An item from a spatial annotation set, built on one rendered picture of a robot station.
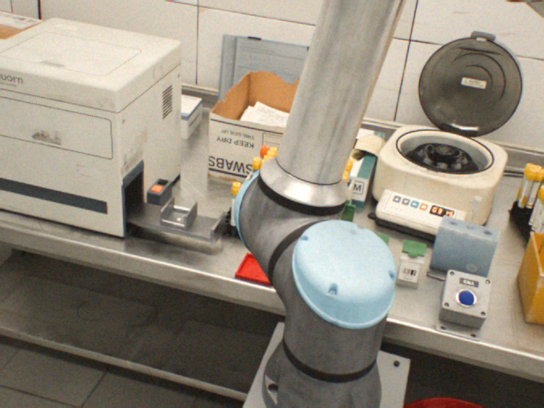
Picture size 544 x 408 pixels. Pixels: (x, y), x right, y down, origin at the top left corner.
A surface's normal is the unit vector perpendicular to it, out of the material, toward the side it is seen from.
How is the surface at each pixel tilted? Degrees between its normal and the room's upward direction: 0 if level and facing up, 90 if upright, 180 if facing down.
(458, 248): 90
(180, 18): 90
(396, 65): 90
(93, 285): 0
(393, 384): 3
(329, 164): 93
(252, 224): 80
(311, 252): 11
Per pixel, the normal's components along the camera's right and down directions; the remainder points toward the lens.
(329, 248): 0.15, -0.74
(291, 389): -0.62, 0.10
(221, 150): -0.30, 0.47
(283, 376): -0.79, -0.04
